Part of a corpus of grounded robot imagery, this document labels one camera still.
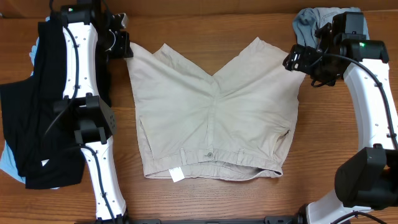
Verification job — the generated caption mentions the beige khaki shorts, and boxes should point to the beige khaki shorts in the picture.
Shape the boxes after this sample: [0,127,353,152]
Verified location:
[126,39,305,181]

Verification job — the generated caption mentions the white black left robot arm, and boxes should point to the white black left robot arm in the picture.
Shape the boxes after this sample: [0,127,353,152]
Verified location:
[53,1,133,223]

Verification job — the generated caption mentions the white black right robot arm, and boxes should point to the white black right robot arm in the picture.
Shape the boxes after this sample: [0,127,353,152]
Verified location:
[283,12,397,223]

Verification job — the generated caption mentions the folded light blue jeans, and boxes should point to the folded light blue jeans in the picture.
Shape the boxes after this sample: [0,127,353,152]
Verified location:
[292,7,361,48]

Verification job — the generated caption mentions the black garment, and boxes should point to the black garment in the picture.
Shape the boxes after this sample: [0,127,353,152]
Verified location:
[0,18,113,190]

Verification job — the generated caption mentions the light blue garment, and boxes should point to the light blue garment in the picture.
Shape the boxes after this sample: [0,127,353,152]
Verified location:
[1,19,66,190]

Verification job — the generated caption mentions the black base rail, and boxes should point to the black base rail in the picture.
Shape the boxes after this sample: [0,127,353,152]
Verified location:
[79,216,297,224]

